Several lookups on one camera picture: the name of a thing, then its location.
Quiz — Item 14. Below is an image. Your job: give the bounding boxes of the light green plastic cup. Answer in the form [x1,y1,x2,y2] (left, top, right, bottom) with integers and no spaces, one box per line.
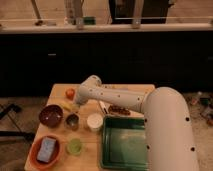
[66,138,82,156]

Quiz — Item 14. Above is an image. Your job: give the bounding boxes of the white paper cup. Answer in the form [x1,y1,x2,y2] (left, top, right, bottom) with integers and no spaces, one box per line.
[87,113,103,132]

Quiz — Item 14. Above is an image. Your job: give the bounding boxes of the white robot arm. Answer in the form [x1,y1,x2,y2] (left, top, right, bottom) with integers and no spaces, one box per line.
[74,75,199,171]

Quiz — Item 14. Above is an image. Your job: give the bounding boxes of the blue sponge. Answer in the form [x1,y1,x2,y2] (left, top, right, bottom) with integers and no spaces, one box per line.
[37,137,56,163]

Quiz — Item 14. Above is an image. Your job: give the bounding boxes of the orange bowl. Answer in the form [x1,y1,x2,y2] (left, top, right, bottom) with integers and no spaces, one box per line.
[29,135,62,171]

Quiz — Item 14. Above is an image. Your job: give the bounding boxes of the small metal cup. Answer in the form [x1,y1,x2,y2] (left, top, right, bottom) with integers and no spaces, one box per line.
[66,114,79,131]

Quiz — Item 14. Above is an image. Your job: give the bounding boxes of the dark red bowl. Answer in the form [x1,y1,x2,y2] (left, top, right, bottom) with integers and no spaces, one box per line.
[39,104,63,128]

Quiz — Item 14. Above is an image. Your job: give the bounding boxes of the white handled knife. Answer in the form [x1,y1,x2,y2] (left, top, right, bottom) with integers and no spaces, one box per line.
[99,101,108,114]

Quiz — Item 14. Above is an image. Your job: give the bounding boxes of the green plastic tray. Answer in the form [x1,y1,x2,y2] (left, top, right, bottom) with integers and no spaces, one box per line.
[100,117,148,171]

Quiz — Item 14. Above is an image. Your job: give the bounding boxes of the black stand on floor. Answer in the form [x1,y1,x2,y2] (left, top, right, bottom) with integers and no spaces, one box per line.
[0,103,36,143]

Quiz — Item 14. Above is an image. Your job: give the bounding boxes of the yellow banana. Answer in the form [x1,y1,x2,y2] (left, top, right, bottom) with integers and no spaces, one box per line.
[60,102,72,111]

